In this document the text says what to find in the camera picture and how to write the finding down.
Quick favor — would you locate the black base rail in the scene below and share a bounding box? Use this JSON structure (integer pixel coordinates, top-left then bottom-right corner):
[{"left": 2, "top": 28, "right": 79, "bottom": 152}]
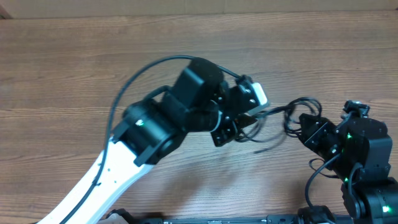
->
[{"left": 133, "top": 214, "right": 354, "bottom": 224}]

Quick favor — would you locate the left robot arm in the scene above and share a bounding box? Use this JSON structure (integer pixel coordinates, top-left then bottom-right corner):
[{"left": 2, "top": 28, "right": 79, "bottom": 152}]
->
[{"left": 43, "top": 56, "right": 268, "bottom": 223}]

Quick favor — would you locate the black cable bundle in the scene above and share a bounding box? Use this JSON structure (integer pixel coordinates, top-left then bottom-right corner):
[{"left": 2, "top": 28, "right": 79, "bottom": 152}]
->
[{"left": 234, "top": 96, "right": 323, "bottom": 155}]

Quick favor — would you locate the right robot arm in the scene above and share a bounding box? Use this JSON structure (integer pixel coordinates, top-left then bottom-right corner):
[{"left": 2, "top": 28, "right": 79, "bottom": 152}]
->
[{"left": 299, "top": 111, "right": 397, "bottom": 223}]

